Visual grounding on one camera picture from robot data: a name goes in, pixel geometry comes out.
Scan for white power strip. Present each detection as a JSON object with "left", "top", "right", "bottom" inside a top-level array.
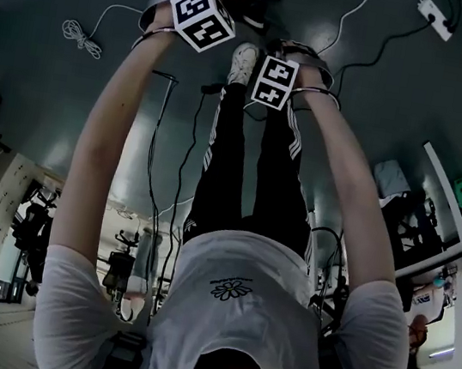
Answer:
[{"left": 412, "top": 0, "right": 460, "bottom": 43}]

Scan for person's black striped trousers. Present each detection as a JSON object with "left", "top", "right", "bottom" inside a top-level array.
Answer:
[{"left": 178, "top": 76, "right": 337, "bottom": 275}]

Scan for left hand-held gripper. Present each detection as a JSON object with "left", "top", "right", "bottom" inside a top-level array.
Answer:
[{"left": 138, "top": 0, "right": 242, "bottom": 58}]

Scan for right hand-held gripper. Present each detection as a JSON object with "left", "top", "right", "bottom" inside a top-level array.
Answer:
[{"left": 249, "top": 35, "right": 339, "bottom": 119}]

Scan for person's white flower t-shirt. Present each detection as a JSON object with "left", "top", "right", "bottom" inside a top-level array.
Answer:
[{"left": 25, "top": 200, "right": 427, "bottom": 369}]

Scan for long white cable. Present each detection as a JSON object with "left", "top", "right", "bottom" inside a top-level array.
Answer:
[{"left": 315, "top": 0, "right": 381, "bottom": 66}]

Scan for thin black hanging cable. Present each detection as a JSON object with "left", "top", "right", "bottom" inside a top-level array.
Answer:
[
  {"left": 125, "top": 68, "right": 186, "bottom": 239},
  {"left": 161, "top": 78, "right": 227, "bottom": 262}
]

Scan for white coiled cable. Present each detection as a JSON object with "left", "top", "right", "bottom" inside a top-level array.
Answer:
[{"left": 56, "top": 0, "right": 150, "bottom": 68}]

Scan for person's left forearm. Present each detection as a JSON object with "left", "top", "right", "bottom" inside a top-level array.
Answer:
[{"left": 70, "top": 0, "right": 182, "bottom": 181}]

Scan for curved white edged counter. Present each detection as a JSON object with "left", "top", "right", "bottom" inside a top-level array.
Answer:
[{"left": 372, "top": 135, "right": 462, "bottom": 292}]

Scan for person's white shoe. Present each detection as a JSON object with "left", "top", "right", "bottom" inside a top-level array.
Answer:
[{"left": 225, "top": 39, "right": 262, "bottom": 90}]

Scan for person's right forearm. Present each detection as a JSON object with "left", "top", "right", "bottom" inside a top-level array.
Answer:
[{"left": 272, "top": 65, "right": 407, "bottom": 230}]

